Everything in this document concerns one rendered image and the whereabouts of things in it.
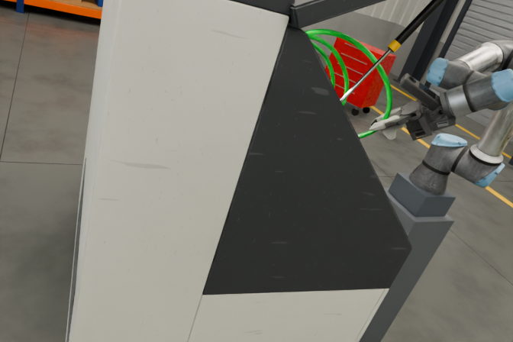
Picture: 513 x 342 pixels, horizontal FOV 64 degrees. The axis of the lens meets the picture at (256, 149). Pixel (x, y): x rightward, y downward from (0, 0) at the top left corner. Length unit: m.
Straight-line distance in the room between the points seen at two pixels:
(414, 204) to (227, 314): 0.96
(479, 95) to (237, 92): 0.61
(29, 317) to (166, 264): 1.13
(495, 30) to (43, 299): 7.87
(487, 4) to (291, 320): 7.95
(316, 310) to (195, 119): 0.72
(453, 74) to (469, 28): 7.59
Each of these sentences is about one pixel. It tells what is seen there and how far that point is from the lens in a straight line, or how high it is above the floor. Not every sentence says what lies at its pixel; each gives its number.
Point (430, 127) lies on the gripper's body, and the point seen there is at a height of 1.28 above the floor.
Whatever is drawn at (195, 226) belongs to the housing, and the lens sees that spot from 0.91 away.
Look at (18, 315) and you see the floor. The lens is 2.04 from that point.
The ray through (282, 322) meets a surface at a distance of 1.25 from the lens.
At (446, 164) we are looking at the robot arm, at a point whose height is 1.03.
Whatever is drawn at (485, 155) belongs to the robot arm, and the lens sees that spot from 1.73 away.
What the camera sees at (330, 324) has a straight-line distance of 1.35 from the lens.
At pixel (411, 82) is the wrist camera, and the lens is 1.14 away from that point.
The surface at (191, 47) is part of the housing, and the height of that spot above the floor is 1.38.
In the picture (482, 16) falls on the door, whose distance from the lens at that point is 8.75.
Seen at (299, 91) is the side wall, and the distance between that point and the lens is 0.81.
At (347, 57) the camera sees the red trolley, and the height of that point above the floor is 0.67.
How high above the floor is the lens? 1.55
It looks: 25 degrees down
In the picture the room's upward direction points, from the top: 18 degrees clockwise
